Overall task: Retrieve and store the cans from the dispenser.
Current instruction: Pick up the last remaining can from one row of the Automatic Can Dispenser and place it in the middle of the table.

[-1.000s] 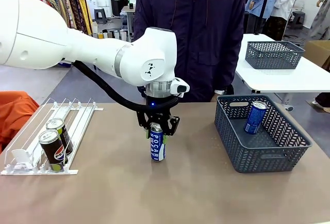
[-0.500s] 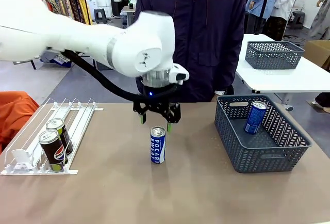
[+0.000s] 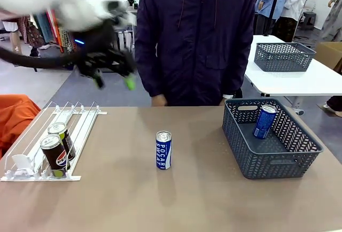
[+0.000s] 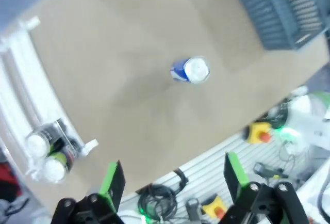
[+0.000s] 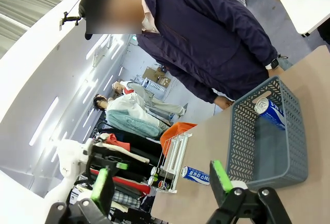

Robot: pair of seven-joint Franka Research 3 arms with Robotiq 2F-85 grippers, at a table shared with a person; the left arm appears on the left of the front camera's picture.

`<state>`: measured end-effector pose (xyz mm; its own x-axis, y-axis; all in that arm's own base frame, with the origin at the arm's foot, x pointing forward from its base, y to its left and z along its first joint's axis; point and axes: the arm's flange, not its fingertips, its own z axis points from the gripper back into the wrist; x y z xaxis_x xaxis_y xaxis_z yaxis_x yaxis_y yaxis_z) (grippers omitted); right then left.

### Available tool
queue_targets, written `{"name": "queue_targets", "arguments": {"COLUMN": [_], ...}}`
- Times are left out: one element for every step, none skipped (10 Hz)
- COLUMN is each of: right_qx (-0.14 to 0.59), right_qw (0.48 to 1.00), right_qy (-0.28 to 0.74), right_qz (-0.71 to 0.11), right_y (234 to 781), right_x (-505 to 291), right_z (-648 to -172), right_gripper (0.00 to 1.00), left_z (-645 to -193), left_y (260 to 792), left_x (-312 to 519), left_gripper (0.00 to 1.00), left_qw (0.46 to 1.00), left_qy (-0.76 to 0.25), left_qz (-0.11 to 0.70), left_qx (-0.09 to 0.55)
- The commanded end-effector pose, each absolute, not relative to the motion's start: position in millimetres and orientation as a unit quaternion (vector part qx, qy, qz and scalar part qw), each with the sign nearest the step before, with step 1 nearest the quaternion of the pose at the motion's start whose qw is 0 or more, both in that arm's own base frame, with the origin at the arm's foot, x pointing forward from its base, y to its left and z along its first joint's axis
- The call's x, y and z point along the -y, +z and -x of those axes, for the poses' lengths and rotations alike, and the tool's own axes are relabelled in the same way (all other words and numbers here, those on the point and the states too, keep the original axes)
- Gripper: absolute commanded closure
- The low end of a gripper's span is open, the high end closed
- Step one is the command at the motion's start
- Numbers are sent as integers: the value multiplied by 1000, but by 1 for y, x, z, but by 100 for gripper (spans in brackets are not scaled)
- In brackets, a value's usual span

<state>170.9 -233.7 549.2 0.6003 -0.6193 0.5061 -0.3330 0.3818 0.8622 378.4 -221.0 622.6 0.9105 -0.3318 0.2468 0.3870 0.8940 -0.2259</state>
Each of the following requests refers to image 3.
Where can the white can dispenser rack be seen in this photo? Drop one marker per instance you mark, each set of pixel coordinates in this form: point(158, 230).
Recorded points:
point(26, 163)

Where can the blue Pocari Sweat can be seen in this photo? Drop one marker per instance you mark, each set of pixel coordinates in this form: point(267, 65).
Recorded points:
point(263, 122)
point(163, 151)

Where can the person's left forearm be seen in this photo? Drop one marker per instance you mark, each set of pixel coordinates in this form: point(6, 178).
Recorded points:
point(241, 71)

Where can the orange hanging garment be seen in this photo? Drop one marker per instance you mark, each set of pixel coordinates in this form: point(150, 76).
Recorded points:
point(56, 37)

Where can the bystander leg with shoe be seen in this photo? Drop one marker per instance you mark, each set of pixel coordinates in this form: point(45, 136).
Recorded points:
point(334, 103)

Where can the mannequin legs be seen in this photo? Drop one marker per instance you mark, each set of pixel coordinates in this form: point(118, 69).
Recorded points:
point(16, 42)

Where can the person in navy jacket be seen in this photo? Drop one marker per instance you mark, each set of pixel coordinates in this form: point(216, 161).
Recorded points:
point(195, 42)

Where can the cardboard box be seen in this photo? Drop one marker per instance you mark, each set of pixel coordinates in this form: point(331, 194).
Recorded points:
point(330, 53)

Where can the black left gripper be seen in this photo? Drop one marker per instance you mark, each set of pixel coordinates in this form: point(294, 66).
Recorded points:
point(101, 47)

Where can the cream roll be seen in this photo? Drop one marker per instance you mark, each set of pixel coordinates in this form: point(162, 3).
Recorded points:
point(128, 41)

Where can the orange cloth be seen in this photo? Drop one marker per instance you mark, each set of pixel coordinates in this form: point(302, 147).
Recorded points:
point(16, 119)

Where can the black Pepsi can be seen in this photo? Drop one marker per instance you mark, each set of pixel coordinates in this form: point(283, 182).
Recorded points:
point(57, 159)
point(66, 138)

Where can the person's left hand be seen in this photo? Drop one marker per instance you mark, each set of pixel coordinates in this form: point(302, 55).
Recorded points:
point(227, 102)

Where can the person's right forearm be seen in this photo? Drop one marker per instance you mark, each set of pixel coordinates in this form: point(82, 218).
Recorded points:
point(147, 74)

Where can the white roll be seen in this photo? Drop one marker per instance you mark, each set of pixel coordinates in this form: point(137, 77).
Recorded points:
point(121, 41)

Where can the white background table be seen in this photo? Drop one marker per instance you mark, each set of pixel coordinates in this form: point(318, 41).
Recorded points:
point(280, 82)

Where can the person's right hand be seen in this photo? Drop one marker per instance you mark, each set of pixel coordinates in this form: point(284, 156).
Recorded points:
point(159, 100)

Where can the dark plastic stool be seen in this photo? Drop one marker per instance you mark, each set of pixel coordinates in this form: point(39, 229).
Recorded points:
point(310, 21)

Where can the dark patterned skirt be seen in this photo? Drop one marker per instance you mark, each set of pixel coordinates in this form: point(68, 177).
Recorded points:
point(286, 29)

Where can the white skirt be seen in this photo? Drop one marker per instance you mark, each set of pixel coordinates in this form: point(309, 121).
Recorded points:
point(10, 26)

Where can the dark grey plastic basket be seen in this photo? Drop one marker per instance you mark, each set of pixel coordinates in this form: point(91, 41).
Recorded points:
point(280, 58)
point(267, 159)

